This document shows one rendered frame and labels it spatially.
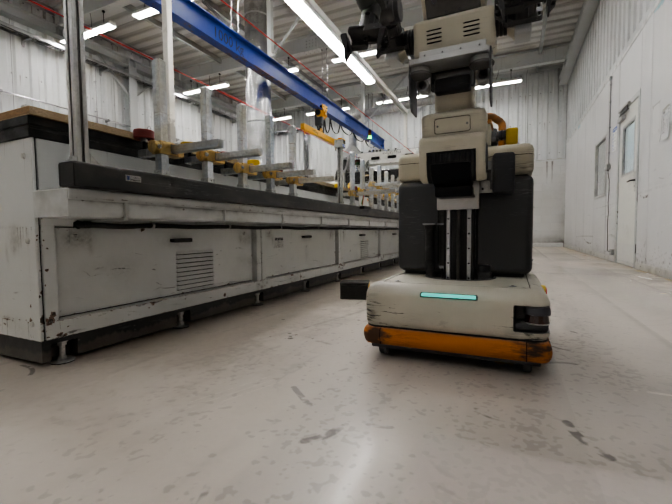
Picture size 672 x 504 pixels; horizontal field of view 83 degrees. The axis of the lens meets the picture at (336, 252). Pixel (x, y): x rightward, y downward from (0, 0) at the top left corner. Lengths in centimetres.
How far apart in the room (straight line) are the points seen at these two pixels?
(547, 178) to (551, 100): 215
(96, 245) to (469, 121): 149
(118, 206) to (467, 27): 136
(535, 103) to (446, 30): 1123
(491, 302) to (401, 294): 30
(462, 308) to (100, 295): 140
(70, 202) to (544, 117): 1204
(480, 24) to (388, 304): 100
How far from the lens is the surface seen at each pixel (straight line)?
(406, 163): 172
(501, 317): 135
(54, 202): 153
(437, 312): 136
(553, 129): 1256
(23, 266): 172
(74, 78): 153
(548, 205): 1226
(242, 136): 207
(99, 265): 179
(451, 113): 146
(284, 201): 229
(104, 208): 153
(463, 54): 140
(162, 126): 170
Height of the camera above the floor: 47
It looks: 3 degrees down
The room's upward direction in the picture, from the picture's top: 1 degrees counter-clockwise
